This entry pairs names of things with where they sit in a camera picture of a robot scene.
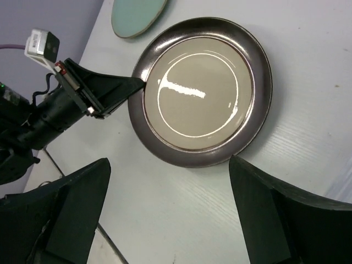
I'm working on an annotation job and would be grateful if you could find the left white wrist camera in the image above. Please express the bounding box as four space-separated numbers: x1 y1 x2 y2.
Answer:
24 28 60 74

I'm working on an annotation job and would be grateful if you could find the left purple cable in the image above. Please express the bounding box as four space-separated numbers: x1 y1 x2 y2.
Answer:
0 43 28 51

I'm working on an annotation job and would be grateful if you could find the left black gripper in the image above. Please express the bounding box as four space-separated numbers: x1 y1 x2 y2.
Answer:
27 58 145 138

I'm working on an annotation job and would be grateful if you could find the light green floral plate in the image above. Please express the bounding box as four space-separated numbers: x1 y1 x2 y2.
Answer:
111 0 168 39

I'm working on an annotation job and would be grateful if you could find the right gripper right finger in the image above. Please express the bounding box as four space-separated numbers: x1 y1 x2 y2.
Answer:
229 156 351 263

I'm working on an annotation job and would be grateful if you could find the brown rimmed cream plate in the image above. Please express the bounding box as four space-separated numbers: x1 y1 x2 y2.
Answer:
128 17 273 168

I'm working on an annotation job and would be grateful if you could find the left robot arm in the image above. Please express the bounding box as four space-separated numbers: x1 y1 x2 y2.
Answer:
1 58 146 184

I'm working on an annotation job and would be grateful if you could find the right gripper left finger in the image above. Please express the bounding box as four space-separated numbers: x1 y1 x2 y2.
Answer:
1 158 111 263

